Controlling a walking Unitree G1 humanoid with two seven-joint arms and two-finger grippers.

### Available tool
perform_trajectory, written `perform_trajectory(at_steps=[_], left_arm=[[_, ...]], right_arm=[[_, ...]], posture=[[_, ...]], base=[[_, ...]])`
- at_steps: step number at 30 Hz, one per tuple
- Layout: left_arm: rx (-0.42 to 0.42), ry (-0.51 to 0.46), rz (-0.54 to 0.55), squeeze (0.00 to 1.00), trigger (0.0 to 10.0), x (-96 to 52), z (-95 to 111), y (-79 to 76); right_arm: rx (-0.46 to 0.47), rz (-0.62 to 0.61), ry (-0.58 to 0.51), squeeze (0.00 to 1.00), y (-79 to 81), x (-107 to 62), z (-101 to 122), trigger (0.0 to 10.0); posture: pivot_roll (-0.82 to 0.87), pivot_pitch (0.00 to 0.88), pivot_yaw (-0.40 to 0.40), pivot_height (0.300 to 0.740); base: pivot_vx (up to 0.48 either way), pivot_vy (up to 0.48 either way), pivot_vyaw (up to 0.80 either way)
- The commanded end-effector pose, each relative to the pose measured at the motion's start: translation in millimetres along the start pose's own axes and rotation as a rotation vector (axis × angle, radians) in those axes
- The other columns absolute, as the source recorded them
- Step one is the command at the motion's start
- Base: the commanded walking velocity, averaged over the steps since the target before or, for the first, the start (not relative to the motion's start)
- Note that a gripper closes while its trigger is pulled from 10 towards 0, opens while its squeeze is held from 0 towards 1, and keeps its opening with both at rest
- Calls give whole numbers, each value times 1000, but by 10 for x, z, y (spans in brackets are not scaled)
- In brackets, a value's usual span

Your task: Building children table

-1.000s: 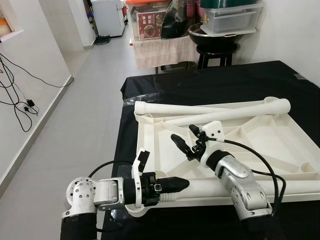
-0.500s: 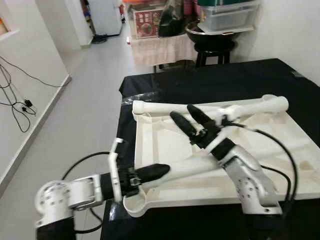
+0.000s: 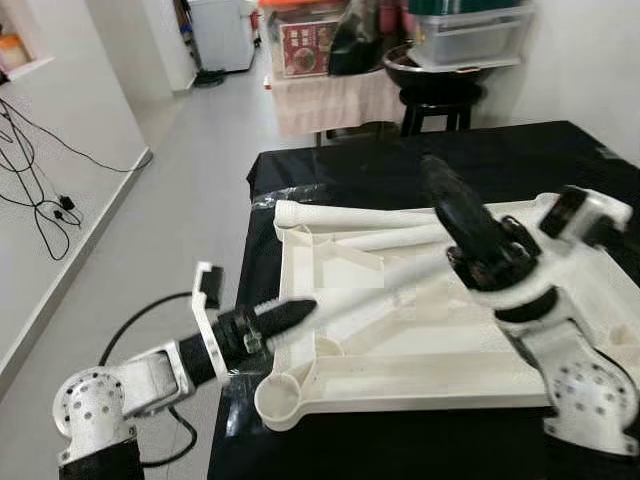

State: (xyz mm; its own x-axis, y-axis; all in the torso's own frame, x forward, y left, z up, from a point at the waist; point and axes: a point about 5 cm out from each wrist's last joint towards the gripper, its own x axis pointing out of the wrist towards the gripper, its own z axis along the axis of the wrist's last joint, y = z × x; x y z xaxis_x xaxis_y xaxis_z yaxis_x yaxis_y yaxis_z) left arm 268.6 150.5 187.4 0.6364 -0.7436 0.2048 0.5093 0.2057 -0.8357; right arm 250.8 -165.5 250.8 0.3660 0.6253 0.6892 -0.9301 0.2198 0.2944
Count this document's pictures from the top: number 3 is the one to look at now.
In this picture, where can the black wok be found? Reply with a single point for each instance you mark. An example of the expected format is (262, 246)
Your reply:
(430, 75)

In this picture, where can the white plastic table top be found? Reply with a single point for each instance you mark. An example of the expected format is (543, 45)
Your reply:
(420, 350)

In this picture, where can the small dark floor item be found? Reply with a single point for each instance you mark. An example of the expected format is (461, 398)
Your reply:
(210, 79)

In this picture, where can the red printed box orange lid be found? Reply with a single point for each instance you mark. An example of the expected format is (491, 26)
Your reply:
(300, 45)

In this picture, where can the orange jar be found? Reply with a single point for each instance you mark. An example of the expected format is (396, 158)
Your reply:
(12, 52)

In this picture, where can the white appliance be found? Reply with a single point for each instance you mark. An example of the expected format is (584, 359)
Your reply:
(222, 35)

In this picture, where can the beige cloth covered table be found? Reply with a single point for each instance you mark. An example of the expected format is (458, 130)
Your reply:
(330, 105)

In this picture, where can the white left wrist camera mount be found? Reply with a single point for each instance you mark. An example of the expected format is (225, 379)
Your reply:
(204, 320)

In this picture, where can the black stool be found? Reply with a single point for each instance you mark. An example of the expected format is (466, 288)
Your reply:
(440, 105)

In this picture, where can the black tablecloth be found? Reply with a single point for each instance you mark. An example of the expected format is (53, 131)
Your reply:
(330, 165)

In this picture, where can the clear storage box green lid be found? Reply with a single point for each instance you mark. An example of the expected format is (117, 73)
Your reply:
(470, 40)

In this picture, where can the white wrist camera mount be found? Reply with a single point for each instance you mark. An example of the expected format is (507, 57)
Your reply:
(204, 320)
(600, 205)

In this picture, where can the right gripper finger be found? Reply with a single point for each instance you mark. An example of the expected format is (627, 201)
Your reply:
(465, 220)

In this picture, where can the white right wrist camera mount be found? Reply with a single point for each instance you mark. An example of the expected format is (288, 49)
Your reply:
(600, 205)

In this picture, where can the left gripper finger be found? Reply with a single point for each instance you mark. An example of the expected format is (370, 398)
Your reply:
(285, 318)

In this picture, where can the clear plastic bag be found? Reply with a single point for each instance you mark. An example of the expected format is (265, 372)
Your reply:
(285, 195)

